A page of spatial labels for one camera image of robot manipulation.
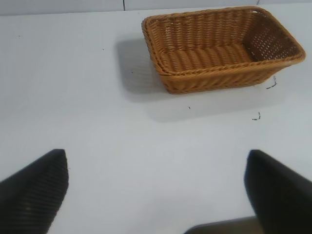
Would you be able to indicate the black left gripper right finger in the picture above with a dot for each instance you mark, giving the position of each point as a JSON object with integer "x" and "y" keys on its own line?
{"x": 280, "y": 195}

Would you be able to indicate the brown woven wicker basket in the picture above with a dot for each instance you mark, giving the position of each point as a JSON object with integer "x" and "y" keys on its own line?
{"x": 207, "y": 58}

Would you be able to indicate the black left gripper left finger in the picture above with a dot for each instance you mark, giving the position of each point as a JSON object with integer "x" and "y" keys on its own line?
{"x": 31, "y": 195}

